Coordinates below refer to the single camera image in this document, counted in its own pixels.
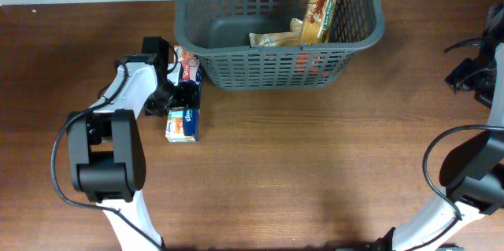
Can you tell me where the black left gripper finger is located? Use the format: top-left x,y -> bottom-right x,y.
172,83 -> 199,109
143,98 -> 169,116

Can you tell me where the colourful Kleenex tissue pack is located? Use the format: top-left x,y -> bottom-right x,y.
165,46 -> 202,142

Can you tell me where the grey plastic mesh basket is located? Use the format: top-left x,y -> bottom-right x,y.
175,0 -> 385,90

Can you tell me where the brown paper bag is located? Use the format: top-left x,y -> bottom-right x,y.
249,18 -> 303,47

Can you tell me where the San Remo spaghetti packet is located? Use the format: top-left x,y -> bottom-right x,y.
298,0 -> 336,46

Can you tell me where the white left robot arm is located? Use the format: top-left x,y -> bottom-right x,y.
53,36 -> 200,250

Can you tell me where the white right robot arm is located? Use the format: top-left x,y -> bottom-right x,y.
367,3 -> 503,250

